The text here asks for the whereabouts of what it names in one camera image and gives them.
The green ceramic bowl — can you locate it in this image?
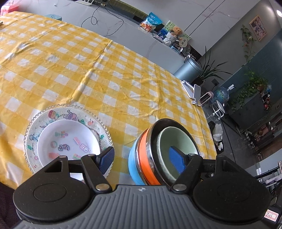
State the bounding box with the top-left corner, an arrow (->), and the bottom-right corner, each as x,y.
156,126 -> 200,183

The blue steel bowl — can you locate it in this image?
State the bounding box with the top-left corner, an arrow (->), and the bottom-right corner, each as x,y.
128,137 -> 145,185

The orange steel bowl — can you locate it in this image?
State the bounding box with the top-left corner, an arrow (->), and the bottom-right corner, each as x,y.
136,118 -> 200,185

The white cartoon plate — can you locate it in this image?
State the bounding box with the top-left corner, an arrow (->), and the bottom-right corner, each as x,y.
37,119 -> 100,166

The patterned glass plate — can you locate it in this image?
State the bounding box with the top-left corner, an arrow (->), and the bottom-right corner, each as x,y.
24,104 -> 113,173

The white round stool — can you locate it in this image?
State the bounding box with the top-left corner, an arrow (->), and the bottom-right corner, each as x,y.
211,100 -> 226,120

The pink space heater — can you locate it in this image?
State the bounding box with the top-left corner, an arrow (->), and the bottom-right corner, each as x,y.
199,91 -> 214,104

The white tablet stand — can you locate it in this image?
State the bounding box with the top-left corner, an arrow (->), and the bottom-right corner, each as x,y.
181,80 -> 201,106

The water jug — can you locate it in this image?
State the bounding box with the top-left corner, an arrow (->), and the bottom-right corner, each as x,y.
211,84 -> 234,105

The grey metal trash can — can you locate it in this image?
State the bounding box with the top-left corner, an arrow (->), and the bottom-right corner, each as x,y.
173,57 -> 203,83

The potted long-leaf plant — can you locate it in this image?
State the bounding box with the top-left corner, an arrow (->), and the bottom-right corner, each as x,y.
194,47 -> 231,86

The climbing green plant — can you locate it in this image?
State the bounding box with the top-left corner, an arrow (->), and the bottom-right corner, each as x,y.
230,24 -> 268,112

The yellow checkered tablecloth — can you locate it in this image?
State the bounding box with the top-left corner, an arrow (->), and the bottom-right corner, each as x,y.
1,12 -> 216,188

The teddy bear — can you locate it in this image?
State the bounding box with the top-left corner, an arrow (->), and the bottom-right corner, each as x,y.
170,25 -> 183,39

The white tv console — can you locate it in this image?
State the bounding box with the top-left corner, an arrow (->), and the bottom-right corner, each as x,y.
17,1 -> 184,73

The blue snack bag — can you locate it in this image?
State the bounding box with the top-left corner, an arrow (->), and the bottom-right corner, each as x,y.
140,12 -> 162,32

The small teal stool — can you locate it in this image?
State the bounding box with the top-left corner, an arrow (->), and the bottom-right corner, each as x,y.
46,14 -> 62,21

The white router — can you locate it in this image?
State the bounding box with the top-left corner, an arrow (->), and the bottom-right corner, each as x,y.
75,0 -> 94,6

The pink box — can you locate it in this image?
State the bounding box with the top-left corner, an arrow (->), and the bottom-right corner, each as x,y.
1,1 -> 19,16

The framed wall picture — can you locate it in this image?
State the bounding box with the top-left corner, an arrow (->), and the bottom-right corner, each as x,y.
249,15 -> 267,42

